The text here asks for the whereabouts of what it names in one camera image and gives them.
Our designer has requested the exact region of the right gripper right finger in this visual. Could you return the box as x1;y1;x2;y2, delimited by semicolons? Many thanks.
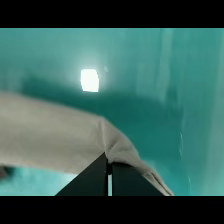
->
111;161;164;197

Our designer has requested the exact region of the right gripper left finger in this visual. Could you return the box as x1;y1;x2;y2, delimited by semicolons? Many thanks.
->
55;151;109;197

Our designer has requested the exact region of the white shirt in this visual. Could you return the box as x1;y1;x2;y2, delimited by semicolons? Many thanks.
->
0;90;175;197

